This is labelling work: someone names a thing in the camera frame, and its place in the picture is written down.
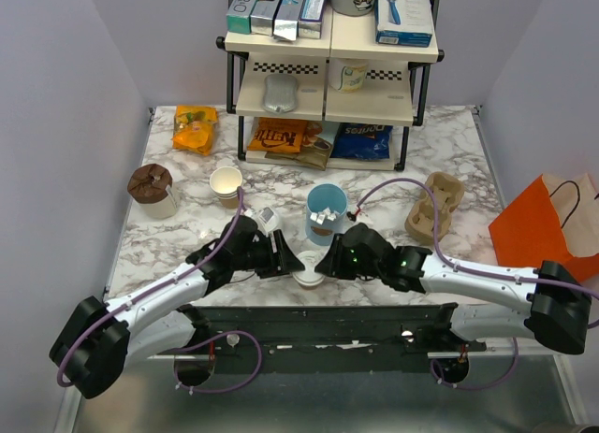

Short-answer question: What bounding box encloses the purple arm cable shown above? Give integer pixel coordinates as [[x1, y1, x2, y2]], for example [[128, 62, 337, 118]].
[[348, 178, 599, 331], [56, 185, 246, 388]]

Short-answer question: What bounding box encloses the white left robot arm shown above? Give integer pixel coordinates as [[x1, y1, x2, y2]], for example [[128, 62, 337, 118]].
[[49, 214, 305, 399]]

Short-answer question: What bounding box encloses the blue doritos bag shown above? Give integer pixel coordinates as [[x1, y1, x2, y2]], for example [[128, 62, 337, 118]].
[[330, 123, 393, 161]]

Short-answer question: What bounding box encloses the orange yellow snack bag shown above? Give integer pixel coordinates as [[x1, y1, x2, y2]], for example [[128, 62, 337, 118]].
[[172, 106, 218, 156]]

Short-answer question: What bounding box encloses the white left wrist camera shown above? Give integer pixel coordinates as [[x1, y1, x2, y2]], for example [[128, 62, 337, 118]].
[[247, 207, 277, 236]]

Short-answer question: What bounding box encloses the single kraft paper cup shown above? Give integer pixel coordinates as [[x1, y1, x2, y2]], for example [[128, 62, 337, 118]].
[[294, 277, 324, 289]]

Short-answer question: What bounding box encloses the single white cup lid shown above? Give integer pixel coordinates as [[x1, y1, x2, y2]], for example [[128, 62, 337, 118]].
[[291, 251, 325, 281]]

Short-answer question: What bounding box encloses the white yellow printed cup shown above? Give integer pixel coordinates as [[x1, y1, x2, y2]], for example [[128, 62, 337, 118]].
[[328, 58, 368, 94]]

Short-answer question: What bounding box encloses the brown cookie snack bag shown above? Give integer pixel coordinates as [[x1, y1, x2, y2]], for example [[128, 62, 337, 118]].
[[265, 121, 341, 170]]

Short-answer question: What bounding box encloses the cream black shelf rack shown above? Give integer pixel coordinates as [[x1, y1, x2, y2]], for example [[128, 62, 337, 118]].
[[216, 8, 445, 171]]

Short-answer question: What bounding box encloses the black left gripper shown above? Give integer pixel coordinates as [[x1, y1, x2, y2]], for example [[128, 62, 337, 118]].
[[232, 230, 305, 280]]

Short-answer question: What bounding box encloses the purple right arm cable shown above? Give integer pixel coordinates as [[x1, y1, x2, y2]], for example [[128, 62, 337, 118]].
[[348, 178, 599, 331]]

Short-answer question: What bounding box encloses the blue razor package box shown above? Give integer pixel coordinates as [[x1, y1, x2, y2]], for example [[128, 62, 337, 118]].
[[375, 0, 434, 48]]

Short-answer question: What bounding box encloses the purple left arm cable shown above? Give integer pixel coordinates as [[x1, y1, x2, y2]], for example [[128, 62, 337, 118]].
[[56, 185, 246, 388]]

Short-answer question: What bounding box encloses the brown topped white container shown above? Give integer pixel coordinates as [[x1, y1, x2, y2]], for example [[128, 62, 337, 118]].
[[127, 164, 180, 219]]

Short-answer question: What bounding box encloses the teal toothpaste box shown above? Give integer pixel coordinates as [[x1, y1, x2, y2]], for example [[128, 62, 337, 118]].
[[226, 0, 258, 35]]

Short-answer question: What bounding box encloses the orange kettle chips bag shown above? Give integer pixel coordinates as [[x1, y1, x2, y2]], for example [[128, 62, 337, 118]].
[[247, 117, 308, 154]]

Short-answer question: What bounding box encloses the brown pulp cup carrier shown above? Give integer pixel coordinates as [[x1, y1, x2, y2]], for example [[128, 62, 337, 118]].
[[404, 172, 465, 245]]

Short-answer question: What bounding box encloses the purple white toothpaste box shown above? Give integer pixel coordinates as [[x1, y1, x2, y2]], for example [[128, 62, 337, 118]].
[[298, 0, 328, 39]]

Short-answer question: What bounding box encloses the silver blue toothpaste box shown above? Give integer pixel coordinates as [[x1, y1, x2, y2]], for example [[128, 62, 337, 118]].
[[273, 0, 305, 42]]

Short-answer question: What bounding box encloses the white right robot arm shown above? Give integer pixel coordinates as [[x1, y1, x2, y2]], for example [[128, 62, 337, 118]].
[[314, 224, 592, 355]]

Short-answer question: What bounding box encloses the silver grey sponge pouch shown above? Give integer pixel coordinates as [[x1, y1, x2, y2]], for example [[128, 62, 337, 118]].
[[262, 74, 299, 114]]

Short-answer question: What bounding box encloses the orange paper bag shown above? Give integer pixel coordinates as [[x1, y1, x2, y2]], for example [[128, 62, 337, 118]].
[[489, 173, 598, 282]]

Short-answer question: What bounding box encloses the kraft paper cup stack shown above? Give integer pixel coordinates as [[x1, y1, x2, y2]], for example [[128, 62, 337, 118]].
[[209, 166, 243, 209]]

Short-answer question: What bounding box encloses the blue cylindrical sugar container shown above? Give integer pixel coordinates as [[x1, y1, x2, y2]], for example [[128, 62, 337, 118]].
[[305, 183, 348, 246]]

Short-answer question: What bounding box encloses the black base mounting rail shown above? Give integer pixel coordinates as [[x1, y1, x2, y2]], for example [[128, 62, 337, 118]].
[[177, 303, 486, 375]]

